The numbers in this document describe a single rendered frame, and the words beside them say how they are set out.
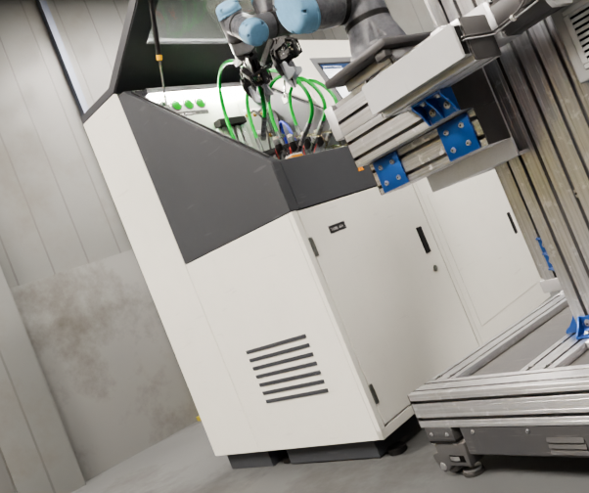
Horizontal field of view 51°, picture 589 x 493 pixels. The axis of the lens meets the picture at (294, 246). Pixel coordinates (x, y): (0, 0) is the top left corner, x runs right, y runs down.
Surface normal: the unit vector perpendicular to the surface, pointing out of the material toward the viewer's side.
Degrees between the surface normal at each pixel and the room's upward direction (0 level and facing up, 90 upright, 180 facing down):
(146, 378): 90
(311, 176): 90
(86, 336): 90
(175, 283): 90
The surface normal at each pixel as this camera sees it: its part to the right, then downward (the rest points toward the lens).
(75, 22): 0.54, -0.25
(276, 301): -0.65, 0.24
